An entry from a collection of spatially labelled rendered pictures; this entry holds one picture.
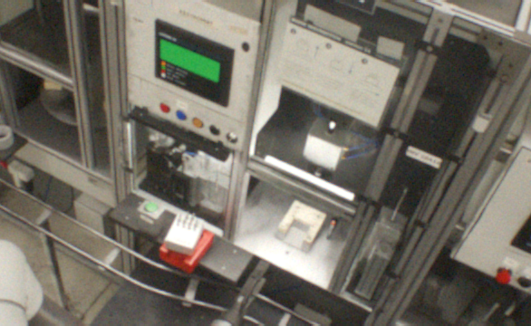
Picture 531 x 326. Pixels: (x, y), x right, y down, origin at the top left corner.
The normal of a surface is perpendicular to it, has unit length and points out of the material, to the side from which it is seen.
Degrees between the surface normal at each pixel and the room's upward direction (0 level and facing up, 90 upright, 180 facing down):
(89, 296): 0
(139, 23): 90
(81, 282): 0
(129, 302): 0
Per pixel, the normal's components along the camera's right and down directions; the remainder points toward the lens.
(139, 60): -0.45, 0.59
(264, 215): 0.13, -0.70
